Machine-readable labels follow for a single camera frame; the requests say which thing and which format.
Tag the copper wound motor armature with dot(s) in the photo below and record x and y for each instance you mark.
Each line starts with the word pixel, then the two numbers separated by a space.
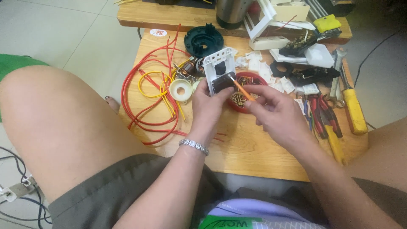
pixel 188 68

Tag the white socket plate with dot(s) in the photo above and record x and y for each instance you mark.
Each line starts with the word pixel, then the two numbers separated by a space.
pixel 218 60

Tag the person's left leg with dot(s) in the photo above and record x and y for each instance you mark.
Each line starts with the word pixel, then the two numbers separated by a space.
pixel 57 127

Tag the grey power strip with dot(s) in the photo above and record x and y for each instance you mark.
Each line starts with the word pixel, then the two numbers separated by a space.
pixel 19 188

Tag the person's left foot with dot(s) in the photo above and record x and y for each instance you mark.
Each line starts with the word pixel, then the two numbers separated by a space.
pixel 113 103

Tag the steel flask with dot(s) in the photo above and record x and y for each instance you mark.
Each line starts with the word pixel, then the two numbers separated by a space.
pixel 230 12

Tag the white plastic frames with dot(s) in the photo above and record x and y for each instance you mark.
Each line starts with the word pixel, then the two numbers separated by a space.
pixel 267 19

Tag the dark green round housing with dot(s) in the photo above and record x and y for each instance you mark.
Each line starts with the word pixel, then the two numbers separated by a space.
pixel 197 41

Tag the white cover plate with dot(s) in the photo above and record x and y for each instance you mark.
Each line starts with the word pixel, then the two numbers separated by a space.
pixel 319 56

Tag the white socket block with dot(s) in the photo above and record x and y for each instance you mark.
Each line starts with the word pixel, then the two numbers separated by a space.
pixel 267 43

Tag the grey ribbed metal rail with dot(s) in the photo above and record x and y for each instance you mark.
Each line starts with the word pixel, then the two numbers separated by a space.
pixel 314 9

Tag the lilac shirt green print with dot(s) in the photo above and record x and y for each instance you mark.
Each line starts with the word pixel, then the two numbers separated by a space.
pixel 254 213

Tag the person's left hand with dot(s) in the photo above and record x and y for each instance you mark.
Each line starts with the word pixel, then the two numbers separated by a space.
pixel 206 108

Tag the round white red sticker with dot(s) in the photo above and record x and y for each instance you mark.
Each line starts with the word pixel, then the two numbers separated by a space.
pixel 158 32

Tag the steel spanner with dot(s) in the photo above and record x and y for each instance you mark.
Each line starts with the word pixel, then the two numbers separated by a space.
pixel 334 82

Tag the small pale plastic gear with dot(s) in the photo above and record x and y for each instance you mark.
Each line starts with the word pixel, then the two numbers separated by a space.
pixel 197 84

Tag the long black plastic part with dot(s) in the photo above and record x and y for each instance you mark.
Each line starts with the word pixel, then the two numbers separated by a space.
pixel 314 75

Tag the heap of small white parts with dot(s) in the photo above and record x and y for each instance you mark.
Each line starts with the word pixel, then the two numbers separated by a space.
pixel 259 65

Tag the olive shorts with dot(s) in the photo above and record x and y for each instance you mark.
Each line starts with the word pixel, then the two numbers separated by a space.
pixel 120 194

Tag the person's right leg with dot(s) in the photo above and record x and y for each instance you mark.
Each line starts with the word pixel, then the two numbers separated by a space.
pixel 384 149

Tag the heap of brass screws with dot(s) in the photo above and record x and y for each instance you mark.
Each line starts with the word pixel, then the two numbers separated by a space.
pixel 246 82

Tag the white plastic gear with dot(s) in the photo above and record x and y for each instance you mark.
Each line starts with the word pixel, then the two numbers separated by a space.
pixel 176 86

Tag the person's right hand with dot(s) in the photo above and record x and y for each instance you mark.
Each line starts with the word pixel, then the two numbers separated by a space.
pixel 283 117

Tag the red round bowl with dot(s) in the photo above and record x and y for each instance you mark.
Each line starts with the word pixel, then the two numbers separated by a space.
pixel 237 106

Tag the green cloth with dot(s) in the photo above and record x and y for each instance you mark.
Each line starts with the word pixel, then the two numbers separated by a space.
pixel 16 63

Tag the person's leg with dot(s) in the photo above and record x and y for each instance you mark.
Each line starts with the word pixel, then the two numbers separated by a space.
pixel 384 149
pixel 57 127

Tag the yellow plastic piece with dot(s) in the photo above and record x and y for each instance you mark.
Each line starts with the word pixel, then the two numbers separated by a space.
pixel 327 23

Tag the black switch block brass contacts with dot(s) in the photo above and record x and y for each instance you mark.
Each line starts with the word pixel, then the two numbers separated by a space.
pixel 297 47

